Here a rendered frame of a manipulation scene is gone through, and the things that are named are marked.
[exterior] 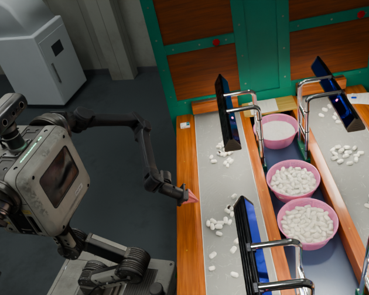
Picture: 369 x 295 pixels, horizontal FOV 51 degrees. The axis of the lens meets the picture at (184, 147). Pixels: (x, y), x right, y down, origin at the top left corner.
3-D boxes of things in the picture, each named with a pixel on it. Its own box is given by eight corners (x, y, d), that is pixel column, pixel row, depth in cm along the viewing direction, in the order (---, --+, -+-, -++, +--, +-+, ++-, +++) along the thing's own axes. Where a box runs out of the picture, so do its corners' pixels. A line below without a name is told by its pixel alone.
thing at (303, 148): (305, 165, 216) (305, 99, 188) (296, 143, 231) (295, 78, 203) (340, 160, 213) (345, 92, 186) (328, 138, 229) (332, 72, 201)
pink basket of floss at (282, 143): (281, 158, 223) (280, 146, 218) (245, 142, 241) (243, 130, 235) (307, 134, 235) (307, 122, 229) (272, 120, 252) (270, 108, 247)
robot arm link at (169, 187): (156, 194, 180) (161, 186, 177) (156, 184, 186) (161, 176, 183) (168, 199, 182) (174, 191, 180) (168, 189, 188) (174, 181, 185)
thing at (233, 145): (225, 153, 181) (222, 140, 177) (214, 85, 230) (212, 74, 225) (242, 150, 181) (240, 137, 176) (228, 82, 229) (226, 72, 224)
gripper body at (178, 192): (186, 184, 188) (173, 178, 185) (187, 199, 180) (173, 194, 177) (180, 192, 191) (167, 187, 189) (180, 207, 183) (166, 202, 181)
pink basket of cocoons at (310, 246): (284, 260, 173) (284, 247, 167) (273, 215, 194) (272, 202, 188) (345, 252, 170) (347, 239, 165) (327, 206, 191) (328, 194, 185)
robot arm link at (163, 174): (143, 189, 179) (153, 177, 175) (144, 173, 189) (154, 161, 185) (164, 199, 184) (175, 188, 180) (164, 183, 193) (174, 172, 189)
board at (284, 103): (245, 117, 245) (245, 116, 244) (241, 105, 257) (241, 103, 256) (297, 109, 242) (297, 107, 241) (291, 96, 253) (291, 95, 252)
